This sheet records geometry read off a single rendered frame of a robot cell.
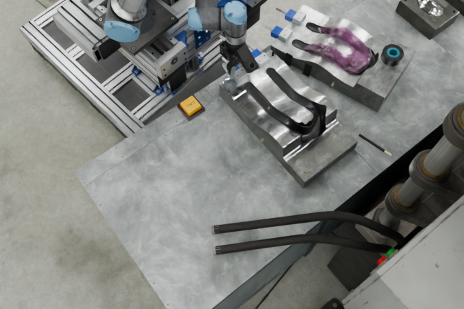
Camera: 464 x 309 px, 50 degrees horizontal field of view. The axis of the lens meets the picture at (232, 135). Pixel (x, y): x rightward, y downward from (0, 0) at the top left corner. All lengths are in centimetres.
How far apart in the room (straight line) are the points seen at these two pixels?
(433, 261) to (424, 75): 118
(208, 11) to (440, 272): 104
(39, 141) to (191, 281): 155
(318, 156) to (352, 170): 15
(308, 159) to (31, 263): 156
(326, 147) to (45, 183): 162
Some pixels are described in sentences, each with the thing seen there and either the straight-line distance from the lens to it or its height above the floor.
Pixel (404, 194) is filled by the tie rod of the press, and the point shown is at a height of 111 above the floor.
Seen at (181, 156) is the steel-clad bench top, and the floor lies 80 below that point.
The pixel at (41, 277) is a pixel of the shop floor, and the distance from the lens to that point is 273.
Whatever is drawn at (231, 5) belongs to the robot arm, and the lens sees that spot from 166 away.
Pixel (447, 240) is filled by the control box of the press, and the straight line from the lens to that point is 116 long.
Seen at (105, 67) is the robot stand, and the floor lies 21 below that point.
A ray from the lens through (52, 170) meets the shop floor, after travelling 290.
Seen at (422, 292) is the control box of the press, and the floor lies 147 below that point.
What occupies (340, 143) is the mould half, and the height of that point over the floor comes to 86.
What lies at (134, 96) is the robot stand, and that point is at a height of 21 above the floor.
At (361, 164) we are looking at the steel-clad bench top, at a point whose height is 80.
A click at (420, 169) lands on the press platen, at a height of 129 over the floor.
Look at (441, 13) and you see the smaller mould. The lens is 232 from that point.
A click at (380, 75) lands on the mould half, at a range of 199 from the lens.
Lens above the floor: 250
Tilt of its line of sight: 63 degrees down
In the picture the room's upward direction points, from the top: 1 degrees counter-clockwise
